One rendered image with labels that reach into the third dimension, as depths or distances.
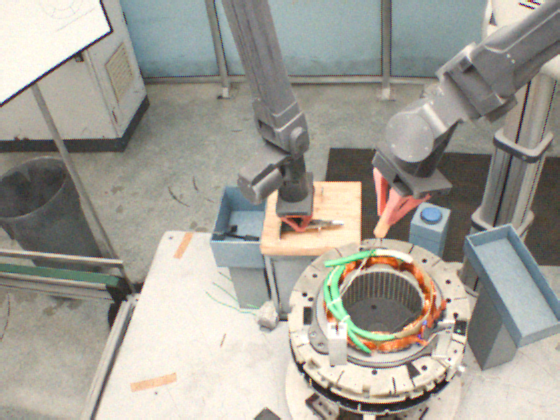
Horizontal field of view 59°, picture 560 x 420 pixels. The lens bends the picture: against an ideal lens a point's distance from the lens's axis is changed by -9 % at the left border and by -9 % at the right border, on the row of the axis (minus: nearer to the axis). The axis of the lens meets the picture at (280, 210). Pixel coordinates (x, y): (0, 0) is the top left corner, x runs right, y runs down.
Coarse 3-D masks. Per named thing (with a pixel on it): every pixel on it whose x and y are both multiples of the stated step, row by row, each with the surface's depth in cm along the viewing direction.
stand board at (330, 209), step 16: (320, 192) 117; (336, 192) 116; (352, 192) 116; (272, 208) 115; (320, 208) 113; (336, 208) 113; (352, 208) 112; (272, 224) 112; (352, 224) 109; (272, 240) 109; (288, 240) 108; (304, 240) 108; (320, 240) 107; (336, 240) 107; (352, 240) 106
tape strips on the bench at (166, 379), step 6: (186, 234) 151; (192, 234) 151; (186, 240) 150; (180, 246) 148; (186, 246) 148; (180, 252) 147; (180, 258) 145; (156, 378) 120; (162, 378) 120; (168, 378) 120; (174, 378) 120; (132, 384) 120; (138, 384) 120; (144, 384) 119; (150, 384) 119; (156, 384) 119; (162, 384) 119; (132, 390) 119; (138, 390) 118
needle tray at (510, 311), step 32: (480, 256) 105; (512, 256) 104; (480, 288) 105; (512, 288) 98; (544, 288) 95; (480, 320) 108; (512, 320) 90; (544, 320) 92; (480, 352) 111; (512, 352) 109
